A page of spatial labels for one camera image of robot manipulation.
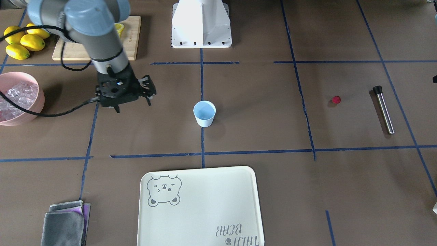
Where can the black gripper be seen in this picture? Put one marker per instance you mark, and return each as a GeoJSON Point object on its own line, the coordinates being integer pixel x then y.
{"type": "Point", "coordinates": [145, 88]}

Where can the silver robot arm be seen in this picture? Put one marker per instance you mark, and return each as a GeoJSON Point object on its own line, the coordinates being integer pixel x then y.
{"type": "Point", "coordinates": [91, 23]}

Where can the light blue plastic cup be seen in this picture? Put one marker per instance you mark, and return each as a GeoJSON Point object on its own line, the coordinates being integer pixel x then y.
{"type": "Point", "coordinates": [204, 112]}

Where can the pink bowl of ice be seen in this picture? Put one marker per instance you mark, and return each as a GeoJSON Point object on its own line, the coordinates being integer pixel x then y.
{"type": "Point", "coordinates": [23, 90]}

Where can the wooden cutting board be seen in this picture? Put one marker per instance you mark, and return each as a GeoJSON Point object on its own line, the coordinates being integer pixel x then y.
{"type": "Point", "coordinates": [129, 37]}

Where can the lemon slices row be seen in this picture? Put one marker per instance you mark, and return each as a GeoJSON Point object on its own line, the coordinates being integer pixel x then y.
{"type": "Point", "coordinates": [119, 27]}

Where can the yellow lemon back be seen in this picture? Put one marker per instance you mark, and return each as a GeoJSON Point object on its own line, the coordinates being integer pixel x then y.
{"type": "Point", "coordinates": [43, 34]}
{"type": "Point", "coordinates": [15, 38]}

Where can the yellow lemon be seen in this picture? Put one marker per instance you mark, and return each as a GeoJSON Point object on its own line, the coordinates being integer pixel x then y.
{"type": "Point", "coordinates": [17, 51]}
{"type": "Point", "coordinates": [15, 38]}
{"type": "Point", "coordinates": [43, 34]}
{"type": "Point", "coordinates": [32, 42]}

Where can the yellow lemon front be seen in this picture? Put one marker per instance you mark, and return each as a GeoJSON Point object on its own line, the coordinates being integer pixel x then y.
{"type": "Point", "coordinates": [17, 51]}
{"type": "Point", "coordinates": [32, 42]}

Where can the cream bear tray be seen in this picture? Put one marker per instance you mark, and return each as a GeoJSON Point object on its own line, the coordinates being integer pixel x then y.
{"type": "Point", "coordinates": [200, 207]}

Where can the grey folded cloth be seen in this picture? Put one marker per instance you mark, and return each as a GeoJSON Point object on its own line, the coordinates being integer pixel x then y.
{"type": "Point", "coordinates": [66, 224]}

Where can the red strawberry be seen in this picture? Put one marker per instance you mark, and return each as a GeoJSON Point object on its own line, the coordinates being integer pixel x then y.
{"type": "Point", "coordinates": [336, 100]}

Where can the steel muddler black tip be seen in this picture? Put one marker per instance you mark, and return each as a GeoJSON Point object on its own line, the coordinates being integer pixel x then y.
{"type": "Point", "coordinates": [377, 90]}

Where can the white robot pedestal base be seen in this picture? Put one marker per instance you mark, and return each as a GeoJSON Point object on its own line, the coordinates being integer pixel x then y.
{"type": "Point", "coordinates": [201, 24]}

